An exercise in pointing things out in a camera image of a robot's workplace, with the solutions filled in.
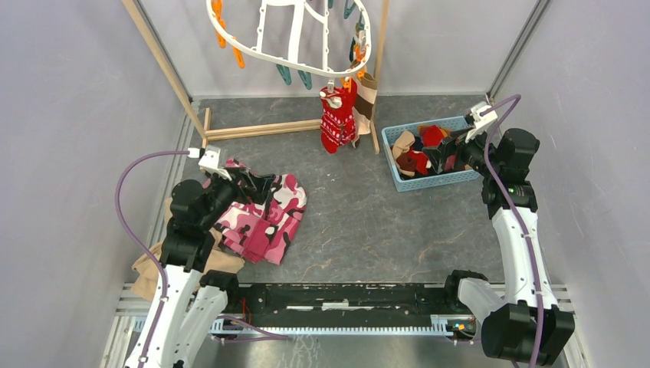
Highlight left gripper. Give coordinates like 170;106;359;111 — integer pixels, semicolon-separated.
199;166;275;229

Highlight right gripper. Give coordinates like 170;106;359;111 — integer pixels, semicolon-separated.
422;123;502;178

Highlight tan brown striped sock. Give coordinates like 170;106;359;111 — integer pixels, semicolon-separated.
353;72;378;146

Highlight teal clothespin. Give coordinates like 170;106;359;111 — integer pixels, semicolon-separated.
297;70;313;90
276;64;292;86

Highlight orange clothespin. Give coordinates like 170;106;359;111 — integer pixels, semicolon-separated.
232;45;245;69
211;0;229;50
351;43;367;67

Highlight white clip hanger frame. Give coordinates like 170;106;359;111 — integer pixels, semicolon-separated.
205;1;373;85

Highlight red white patterned sock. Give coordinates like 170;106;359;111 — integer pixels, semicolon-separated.
340;78;357;145

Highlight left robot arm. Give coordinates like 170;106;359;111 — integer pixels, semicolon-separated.
124;167;275;367

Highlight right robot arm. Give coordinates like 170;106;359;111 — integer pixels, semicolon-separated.
423;128;575;366

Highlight brown tan socks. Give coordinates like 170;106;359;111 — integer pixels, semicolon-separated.
392;124;453;179

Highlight wooden hanger stand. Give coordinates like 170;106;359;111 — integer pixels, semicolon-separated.
123;1;373;145

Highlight light blue plastic basket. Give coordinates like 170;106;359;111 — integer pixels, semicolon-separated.
381;116;479;192

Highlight pink camouflage cloth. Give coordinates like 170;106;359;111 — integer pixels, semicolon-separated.
213;158;307;265

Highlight beige cloth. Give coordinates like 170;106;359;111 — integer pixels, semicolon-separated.
131;226;245;302

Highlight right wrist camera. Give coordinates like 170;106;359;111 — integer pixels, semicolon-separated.
465;102;498;143

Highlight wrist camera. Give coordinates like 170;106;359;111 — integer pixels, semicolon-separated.
465;102;498;143
199;145;232;180

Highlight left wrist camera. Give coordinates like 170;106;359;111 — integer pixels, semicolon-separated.
199;145;232;180

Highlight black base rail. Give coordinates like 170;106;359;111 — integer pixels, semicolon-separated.
225;283;471;328

